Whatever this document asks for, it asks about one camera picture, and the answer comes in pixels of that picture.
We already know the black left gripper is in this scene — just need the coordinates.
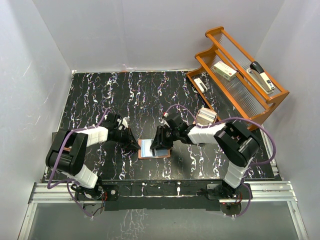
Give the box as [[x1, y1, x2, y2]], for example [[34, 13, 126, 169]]
[[113, 126, 141, 151]]

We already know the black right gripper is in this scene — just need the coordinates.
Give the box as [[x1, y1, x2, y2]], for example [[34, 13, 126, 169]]
[[151, 125, 179, 150]]

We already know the silver credit card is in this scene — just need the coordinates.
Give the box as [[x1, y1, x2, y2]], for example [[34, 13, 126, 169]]
[[151, 149, 170, 158]]

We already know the pink leather card holder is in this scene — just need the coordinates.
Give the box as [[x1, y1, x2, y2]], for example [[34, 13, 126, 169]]
[[138, 139, 171, 159]]

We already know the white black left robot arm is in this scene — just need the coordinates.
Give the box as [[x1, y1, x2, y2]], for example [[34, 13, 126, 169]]
[[45, 113, 141, 200]]

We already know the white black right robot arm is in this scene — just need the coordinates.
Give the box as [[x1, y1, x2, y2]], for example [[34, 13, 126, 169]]
[[150, 114, 260, 199]]

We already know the beige card tray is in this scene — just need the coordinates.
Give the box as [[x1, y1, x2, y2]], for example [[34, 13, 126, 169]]
[[195, 107, 217, 126]]

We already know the white card stack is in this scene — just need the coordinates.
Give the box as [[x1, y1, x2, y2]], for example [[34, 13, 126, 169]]
[[197, 107, 217, 122]]

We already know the small white stapler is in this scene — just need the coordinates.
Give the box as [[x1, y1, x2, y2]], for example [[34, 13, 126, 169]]
[[194, 77, 208, 93]]

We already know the orange wooden shelf rack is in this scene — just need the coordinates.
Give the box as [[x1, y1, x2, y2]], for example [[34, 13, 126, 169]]
[[186, 26, 289, 124]]

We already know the white staples box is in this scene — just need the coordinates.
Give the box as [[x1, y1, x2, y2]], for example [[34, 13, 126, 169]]
[[213, 61, 238, 81]]

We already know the black beige stapler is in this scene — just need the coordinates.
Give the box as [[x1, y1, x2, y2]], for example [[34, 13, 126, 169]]
[[246, 61, 276, 94]]

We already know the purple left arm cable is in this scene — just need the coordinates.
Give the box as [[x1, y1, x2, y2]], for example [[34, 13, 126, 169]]
[[46, 107, 112, 218]]

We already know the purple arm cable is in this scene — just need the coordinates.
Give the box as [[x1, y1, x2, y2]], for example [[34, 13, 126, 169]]
[[162, 104, 277, 217], [46, 107, 112, 218]]

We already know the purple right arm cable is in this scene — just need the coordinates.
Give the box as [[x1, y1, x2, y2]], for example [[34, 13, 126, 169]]
[[162, 104, 277, 217]]

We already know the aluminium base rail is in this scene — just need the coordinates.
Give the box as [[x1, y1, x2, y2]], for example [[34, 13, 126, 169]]
[[18, 180, 309, 240]]

